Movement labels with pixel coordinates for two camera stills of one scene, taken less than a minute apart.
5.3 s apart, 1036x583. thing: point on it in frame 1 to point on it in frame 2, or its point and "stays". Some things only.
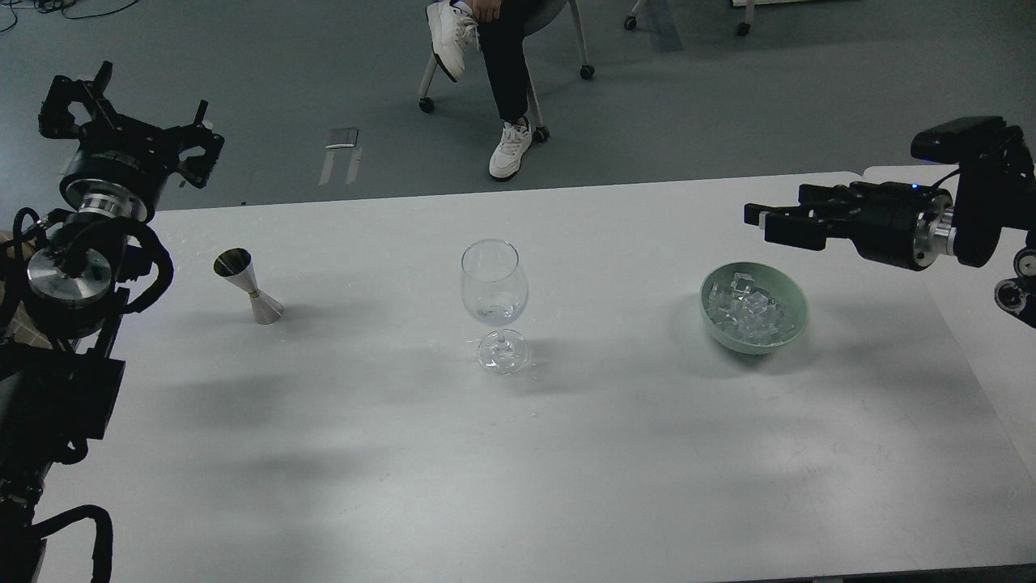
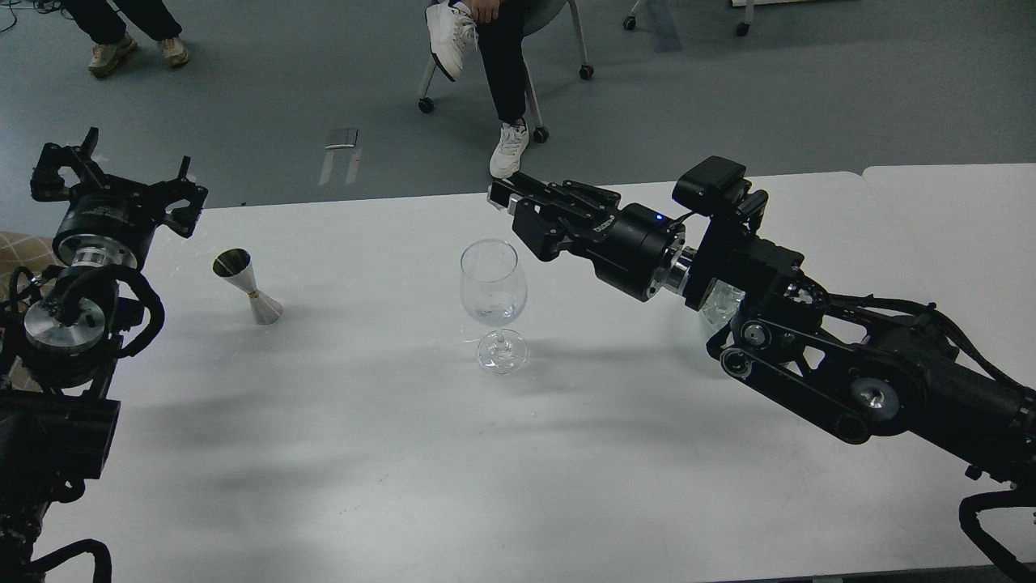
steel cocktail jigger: (236, 264) stays
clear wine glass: (494, 287) stays
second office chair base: (743, 28) stays
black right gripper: (903, 225) to (639, 250)
